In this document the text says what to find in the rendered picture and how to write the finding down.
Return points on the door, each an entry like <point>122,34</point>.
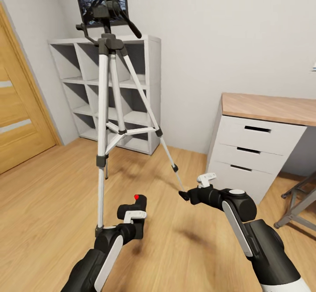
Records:
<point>26,129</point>

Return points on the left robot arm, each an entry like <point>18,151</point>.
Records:
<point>90,273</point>

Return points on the painting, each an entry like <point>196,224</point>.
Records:
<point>86,7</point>

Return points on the taboret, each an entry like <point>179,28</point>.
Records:
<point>293,211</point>

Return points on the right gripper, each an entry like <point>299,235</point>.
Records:
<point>198,195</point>

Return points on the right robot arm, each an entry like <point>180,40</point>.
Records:
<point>260,243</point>

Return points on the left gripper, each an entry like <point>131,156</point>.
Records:
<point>135,230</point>

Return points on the digital camera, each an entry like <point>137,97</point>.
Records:
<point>140,204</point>

